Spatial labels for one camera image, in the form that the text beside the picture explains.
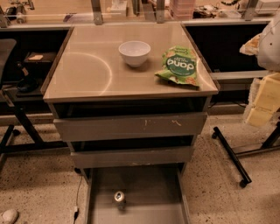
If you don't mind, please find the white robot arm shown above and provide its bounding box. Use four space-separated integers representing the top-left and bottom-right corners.
240 14 280 127

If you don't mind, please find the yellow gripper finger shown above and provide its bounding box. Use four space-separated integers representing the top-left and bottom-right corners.
246 73 280 127

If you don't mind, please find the white shoe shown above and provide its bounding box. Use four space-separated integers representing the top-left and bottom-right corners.
0 209 18 224

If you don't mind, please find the redbull can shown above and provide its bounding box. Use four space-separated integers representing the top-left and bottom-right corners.
114 191 126 210

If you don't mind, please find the top grey drawer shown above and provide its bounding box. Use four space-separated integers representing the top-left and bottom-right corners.
54 112 207 142

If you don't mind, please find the black desk frame left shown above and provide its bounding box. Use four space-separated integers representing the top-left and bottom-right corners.
1 89 69 172

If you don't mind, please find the black wheeled stand leg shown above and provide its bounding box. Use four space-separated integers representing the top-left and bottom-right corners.
212 127 252 188

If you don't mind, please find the pink storage box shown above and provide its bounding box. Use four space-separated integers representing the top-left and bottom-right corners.
169 0 195 20

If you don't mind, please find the black box with label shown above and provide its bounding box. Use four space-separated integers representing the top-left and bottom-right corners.
24 52 56 63

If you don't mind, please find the white bowl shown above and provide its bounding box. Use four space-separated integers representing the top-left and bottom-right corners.
118 41 151 67

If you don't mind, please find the grey drawer cabinet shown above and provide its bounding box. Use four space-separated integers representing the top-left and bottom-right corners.
40 22 221 182

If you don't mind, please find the green dang snack bag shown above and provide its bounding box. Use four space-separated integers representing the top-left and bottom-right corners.
155 45 199 87

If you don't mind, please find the black chair left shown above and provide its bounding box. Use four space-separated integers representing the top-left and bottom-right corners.
0 38 17 84

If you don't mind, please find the bottom open grey drawer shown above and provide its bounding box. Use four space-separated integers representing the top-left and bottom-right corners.
84 164 191 224

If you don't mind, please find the black cable on floor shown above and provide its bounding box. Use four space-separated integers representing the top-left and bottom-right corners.
73 174 84 224

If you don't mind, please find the middle grey drawer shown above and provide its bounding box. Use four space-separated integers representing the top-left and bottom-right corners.
71 146 194 169

